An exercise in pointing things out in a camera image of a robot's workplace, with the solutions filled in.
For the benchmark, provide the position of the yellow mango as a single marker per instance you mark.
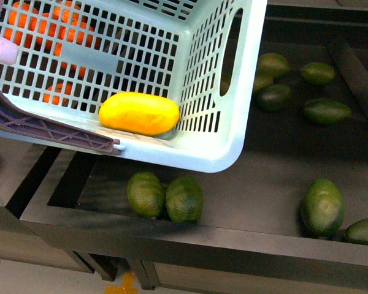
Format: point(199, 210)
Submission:
point(139, 113)

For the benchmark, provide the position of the white zip tie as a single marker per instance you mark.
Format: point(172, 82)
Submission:
point(8, 52)

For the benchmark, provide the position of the green avocado large right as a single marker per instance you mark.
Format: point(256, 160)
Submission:
point(323, 208)

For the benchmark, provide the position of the light blue plastic basket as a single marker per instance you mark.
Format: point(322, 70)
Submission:
point(200, 54)

